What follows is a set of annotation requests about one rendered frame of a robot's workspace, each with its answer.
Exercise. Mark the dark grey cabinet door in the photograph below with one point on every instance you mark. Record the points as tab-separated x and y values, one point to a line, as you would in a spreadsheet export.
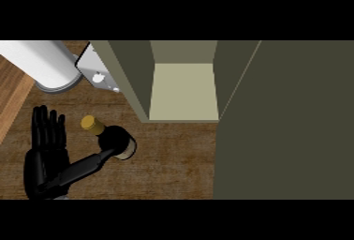
285	125

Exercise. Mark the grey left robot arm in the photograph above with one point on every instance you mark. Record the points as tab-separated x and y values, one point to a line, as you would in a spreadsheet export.
63	197

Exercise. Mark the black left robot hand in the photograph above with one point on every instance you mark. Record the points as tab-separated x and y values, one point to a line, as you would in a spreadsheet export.
46	168

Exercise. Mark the olive open cabinet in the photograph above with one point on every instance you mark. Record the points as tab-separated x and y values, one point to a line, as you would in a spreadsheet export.
184	90

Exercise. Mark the flat silver white appliance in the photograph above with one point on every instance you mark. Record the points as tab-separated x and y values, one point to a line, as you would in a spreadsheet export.
94	67

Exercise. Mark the white cylindrical appliance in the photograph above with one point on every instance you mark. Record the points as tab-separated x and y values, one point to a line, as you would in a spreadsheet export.
41	62

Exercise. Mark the dark wine bottle gold cap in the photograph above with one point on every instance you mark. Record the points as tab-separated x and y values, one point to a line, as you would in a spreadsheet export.
112	137

